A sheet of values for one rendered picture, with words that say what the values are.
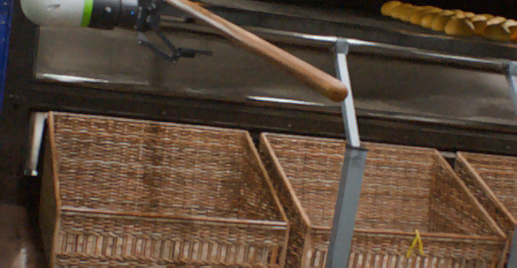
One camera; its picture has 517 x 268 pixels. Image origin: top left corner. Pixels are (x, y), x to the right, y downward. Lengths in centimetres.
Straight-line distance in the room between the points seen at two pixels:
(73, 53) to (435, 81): 106
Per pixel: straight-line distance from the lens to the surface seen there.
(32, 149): 273
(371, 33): 288
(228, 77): 276
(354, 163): 227
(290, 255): 250
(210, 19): 212
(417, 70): 297
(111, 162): 269
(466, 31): 317
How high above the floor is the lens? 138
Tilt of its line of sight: 11 degrees down
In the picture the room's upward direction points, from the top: 9 degrees clockwise
